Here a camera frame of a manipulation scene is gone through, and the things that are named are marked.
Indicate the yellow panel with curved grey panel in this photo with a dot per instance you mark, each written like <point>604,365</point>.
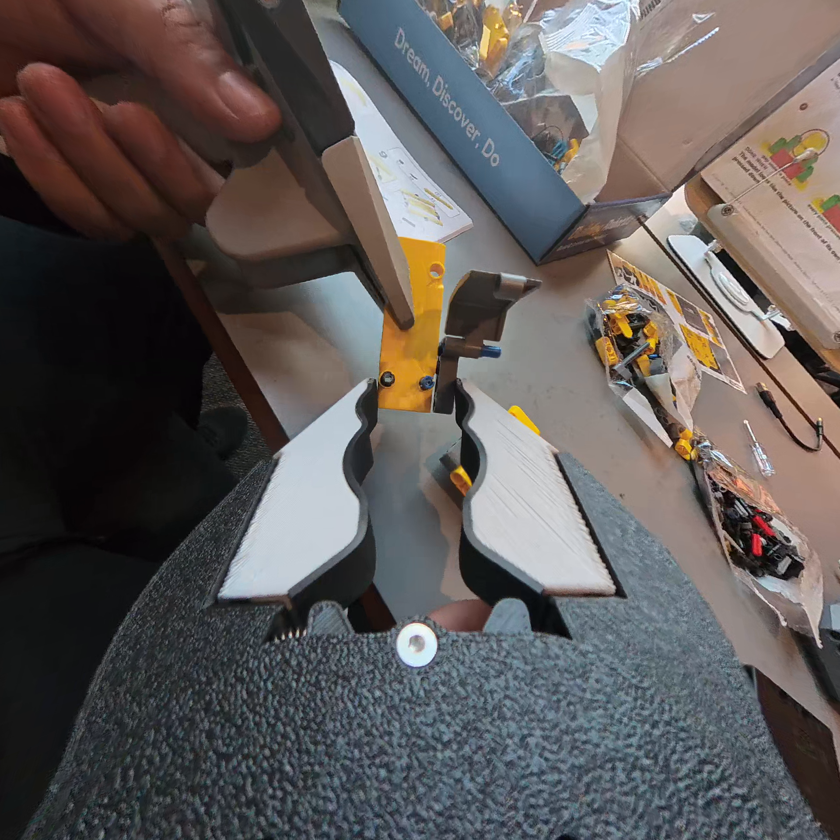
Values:
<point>413,354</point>

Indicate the small yellow connector piece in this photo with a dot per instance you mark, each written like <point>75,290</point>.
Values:
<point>684,446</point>

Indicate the blue cardboard kit box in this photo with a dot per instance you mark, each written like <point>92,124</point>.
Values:
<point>459,118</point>

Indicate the grey desk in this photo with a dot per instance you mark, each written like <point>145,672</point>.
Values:
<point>538,341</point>

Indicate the open instruction booklet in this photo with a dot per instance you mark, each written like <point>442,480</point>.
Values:
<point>420,203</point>

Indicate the crumpled clear plastic bag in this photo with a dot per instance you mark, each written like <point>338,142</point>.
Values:
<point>604,98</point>

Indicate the brown cardboard box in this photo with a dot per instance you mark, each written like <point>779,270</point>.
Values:
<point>754,79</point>

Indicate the clear bag black red parts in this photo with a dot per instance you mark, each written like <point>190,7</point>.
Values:
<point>754,525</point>

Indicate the person's black trousers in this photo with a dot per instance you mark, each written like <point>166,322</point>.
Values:
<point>98,394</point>

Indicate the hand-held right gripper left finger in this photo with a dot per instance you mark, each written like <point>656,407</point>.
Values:
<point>302,518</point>

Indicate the large clear bag of parts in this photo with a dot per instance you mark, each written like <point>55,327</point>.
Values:
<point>492,33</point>

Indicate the yellow panel with grey beam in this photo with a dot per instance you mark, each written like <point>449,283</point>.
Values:
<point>525,420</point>

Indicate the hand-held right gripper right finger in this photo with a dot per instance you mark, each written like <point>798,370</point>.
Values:
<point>538,518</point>

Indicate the sticker sheet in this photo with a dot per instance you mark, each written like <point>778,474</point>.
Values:
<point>702,341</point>

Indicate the small clear bag yellow parts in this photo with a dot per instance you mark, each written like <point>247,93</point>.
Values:
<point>630,328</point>

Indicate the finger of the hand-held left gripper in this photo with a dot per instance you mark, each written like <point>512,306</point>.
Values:
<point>371,216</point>

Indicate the black box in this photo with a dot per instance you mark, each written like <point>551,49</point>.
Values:
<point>823,669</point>

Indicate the white monitor stand base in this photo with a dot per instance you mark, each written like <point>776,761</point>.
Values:
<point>722,282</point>

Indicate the printed instruction sheet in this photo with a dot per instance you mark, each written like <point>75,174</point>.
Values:
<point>787,164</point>

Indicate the person's left hand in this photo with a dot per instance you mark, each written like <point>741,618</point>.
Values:
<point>98,131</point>

